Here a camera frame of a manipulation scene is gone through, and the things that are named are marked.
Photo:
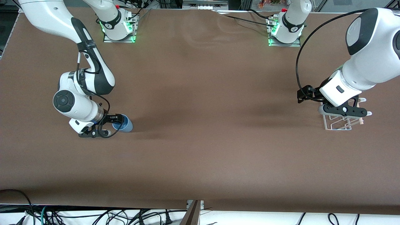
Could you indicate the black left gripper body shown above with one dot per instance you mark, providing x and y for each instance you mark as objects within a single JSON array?
[{"x": 313, "y": 94}]

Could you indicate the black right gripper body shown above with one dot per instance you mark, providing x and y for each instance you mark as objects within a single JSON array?
[{"x": 108, "y": 119}]

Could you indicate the blue plastic cup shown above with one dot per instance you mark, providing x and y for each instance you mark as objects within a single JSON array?
[{"x": 125, "y": 125}]

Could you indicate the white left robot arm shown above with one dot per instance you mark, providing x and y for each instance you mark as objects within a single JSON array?
[{"x": 368, "y": 62}]

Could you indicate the white power strip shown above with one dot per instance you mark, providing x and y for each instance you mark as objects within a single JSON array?
[{"x": 204, "y": 7}]

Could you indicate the black right camera mount bracket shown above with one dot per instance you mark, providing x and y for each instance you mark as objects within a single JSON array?
[{"x": 89, "y": 135}]

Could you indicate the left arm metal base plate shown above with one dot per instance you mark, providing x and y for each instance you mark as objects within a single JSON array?
[{"x": 293, "y": 44}]

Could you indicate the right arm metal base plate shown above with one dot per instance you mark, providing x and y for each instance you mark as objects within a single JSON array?
[{"x": 118, "y": 41}]

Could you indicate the aluminium table frame profile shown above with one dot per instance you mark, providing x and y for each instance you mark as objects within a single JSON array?
[{"x": 193, "y": 214}]

